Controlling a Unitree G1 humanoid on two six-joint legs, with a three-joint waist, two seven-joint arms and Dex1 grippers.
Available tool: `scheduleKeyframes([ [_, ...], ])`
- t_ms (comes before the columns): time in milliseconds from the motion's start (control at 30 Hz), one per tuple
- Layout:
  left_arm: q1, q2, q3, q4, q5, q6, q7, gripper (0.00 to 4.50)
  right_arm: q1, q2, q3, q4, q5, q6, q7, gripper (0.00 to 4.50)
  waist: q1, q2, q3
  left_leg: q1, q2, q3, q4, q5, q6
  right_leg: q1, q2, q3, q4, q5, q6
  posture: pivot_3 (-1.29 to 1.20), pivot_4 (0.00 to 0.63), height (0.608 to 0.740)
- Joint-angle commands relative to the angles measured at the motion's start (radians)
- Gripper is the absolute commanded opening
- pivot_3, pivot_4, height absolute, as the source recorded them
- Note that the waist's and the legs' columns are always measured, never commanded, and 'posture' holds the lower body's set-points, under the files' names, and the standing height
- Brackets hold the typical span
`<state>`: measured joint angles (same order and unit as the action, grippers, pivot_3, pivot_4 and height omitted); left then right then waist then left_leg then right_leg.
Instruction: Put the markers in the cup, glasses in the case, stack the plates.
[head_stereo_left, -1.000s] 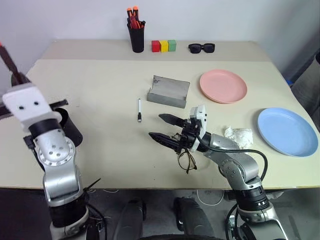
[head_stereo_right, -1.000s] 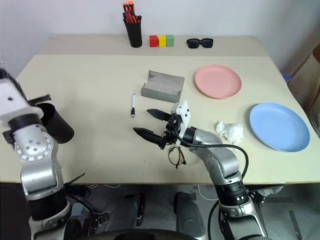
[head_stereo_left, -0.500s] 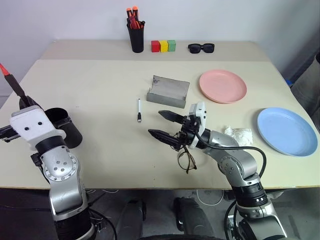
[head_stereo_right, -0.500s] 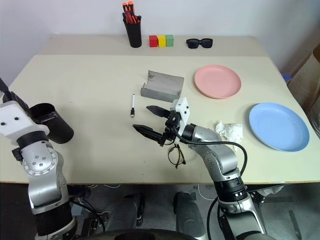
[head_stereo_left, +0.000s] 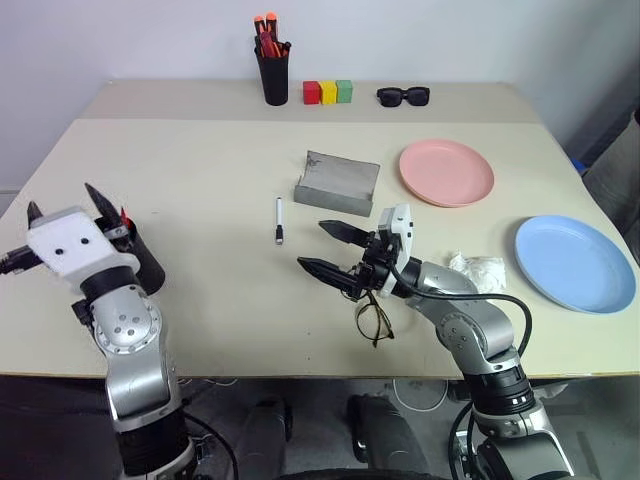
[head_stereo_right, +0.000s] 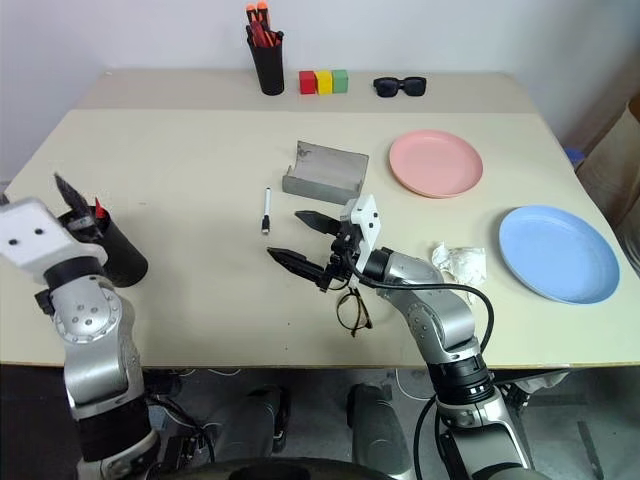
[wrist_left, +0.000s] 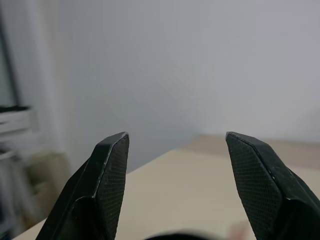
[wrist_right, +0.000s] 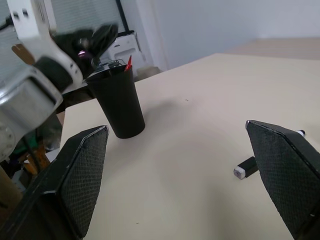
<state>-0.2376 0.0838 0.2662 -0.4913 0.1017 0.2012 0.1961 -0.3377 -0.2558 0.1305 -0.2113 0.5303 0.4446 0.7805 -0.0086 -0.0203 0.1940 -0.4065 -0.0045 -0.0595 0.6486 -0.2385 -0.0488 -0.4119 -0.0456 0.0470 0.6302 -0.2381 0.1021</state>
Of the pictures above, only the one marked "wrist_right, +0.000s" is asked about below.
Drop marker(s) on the brown cardboard box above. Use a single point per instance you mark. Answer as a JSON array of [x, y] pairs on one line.
[[7, 192]]

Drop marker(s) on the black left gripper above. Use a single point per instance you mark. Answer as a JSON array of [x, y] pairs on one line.
[[68, 43]]

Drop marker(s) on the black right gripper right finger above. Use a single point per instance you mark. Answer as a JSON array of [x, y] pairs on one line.
[[282, 170]]

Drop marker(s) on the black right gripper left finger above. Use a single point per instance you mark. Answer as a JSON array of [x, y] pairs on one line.
[[75, 180]]

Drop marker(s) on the red marker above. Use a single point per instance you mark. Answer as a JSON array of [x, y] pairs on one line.
[[128, 63]]

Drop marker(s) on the black marker with white end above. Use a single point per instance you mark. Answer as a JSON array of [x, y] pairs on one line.
[[302, 132], [246, 169]]

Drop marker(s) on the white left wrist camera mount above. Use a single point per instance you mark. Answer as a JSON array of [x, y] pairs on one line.
[[32, 22]]

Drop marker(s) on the white printer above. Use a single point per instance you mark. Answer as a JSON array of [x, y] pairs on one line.
[[123, 47]]

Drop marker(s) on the black plastic cup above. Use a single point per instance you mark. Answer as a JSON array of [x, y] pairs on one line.
[[120, 105]]

